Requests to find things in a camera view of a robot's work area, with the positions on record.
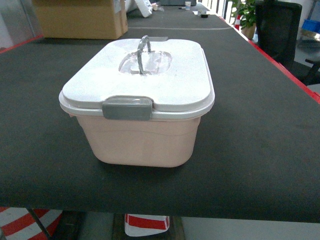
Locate white box lid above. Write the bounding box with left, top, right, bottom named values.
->
left=59, top=39, right=215, bottom=121

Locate pink plastic storage box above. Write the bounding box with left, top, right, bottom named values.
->
left=58, top=91, right=216, bottom=168

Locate cardboard box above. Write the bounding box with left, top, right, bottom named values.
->
left=32, top=0, right=128, bottom=40

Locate black table mat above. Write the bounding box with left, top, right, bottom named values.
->
left=0, top=6, right=320, bottom=223

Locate green potted plant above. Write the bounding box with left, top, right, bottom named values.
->
left=231, top=0, right=256, bottom=40

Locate black office chair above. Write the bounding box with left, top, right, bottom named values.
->
left=255, top=0, right=320, bottom=86

